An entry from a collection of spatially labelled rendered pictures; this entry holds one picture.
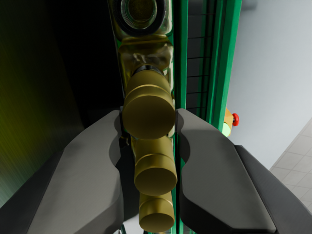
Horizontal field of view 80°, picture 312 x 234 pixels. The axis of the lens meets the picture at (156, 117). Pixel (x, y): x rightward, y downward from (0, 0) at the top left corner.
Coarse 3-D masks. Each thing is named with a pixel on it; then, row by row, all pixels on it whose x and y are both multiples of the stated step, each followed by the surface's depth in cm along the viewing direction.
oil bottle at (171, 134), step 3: (171, 96) 21; (174, 99) 21; (174, 102) 21; (174, 105) 21; (174, 126) 21; (171, 129) 21; (174, 129) 22; (171, 132) 21; (174, 132) 22; (168, 135) 21; (171, 135) 22; (135, 138) 22
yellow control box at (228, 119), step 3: (228, 111) 54; (225, 114) 53; (228, 114) 53; (231, 114) 53; (225, 117) 52; (228, 117) 52; (231, 117) 52; (225, 120) 53; (228, 120) 53; (231, 120) 53; (228, 123) 53; (231, 123) 53; (231, 126) 54; (228, 135) 55
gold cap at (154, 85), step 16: (144, 80) 13; (160, 80) 13; (128, 96) 12; (144, 96) 11; (160, 96) 11; (128, 112) 11; (144, 112) 11; (160, 112) 11; (128, 128) 12; (144, 128) 12; (160, 128) 12
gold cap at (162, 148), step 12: (144, 144) 16; (156, 144) 16; (168, 144) 17; (144, 156) 15; (156, 156) 15; (168, 156) 15; (144, 168) 14; (156, 168) 14; (168, 168) 14; (144, 180) 14; (156, 180) 14; (168, 180) 14; (144, 192) 15; (156, 192) 15; (168, 192) 15
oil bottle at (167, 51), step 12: (120, 48) 18; (132, 48) 17; (144, 48) 17; (156, 48) 17; (168, 48) 17; (120, 60) 17; (132, 60) 17; (144, 60) 17; (156, 60) 17; (168, 60) 17; (120, 72) 18; (132, 72) 17; (168, 72) 17
